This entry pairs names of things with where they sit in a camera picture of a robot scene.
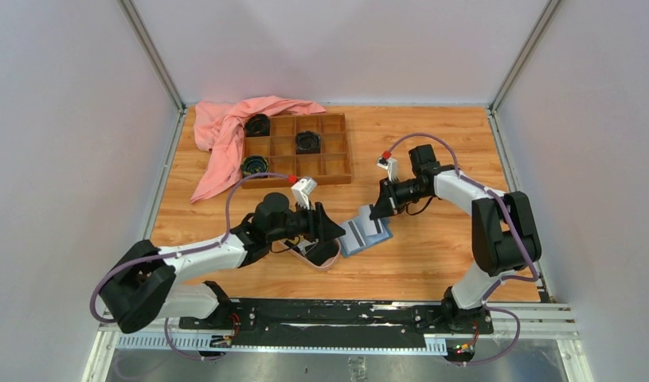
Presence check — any pink cloth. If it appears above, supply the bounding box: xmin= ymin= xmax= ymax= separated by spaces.
xmin=190 ymin=95 xmax=326 ymax=204

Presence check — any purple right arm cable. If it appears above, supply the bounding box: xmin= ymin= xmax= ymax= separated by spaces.
xmin=385 ymin=132 xmax=541 ymax=367

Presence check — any rolled dark dotted tie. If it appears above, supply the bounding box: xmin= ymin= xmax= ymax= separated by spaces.
xmin=295 ymin=131 xmax=321 ymax=154

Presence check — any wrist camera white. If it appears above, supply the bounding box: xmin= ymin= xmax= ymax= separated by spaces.
xmin=291 ymin=177 xmax=318 ymax=209
xmin=376 ymin=150 xmax=398 ymax=181

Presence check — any wooden compartment tray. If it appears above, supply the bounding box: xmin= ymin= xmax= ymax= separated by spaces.
xmin=240 ymin=113 xmax=353 ymax=185

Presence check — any pink oval card tray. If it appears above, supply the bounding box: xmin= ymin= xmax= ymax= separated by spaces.
xmin=283 ymin=240 xmax=341 ymax=271

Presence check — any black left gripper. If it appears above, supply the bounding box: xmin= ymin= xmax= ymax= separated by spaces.
xmin=268 ymin=197 xmax=346 ymax=244

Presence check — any teal leather card holder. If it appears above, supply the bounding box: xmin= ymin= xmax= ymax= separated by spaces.
xmin=351 ymin=215 xmax=393 ymax=254

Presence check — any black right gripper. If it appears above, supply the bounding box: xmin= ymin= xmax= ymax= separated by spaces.
xmin=370 ymin=176 xmax=430 ymax=220

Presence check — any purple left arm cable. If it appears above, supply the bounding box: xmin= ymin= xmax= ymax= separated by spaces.
xmin=89 ymin=172 xmax=299 ymax=363

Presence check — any rolled black tie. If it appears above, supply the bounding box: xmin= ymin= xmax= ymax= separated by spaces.
xmin=244 ymin=114 xmax=271 ymax=138

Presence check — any white card with magnetic stripe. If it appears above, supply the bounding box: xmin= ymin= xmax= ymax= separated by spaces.
xmin=338 ymin=220 xmax=366 ymax=258

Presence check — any aluminium frame rail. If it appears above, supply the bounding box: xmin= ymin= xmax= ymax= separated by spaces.
xmin=84 ymin=298 xmax=593 ymax=381

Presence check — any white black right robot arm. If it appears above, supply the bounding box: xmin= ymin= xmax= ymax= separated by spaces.
xmin=370 ymin=145 xmax=541 ymax=333

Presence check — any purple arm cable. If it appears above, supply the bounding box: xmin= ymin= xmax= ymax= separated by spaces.
xmin=89 ymin=172 xmax=299 ymax=363
xmin=385 ymin=132 xmax=541 ymax=367

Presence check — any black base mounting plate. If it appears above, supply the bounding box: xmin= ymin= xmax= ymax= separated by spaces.
xmin=174 ymin=298 xmax=494 ymax=349

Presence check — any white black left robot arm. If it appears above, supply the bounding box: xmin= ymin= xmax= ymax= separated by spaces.
xmin=91 ymin=193 xmax=346 ymax=333

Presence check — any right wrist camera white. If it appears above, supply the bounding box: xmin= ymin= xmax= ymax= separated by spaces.
xmin=376 ymin=150 xmax=398 ymax=181

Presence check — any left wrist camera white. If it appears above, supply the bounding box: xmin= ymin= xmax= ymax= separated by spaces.
xmin=291 ymin=177 xmax=318 ymax=209

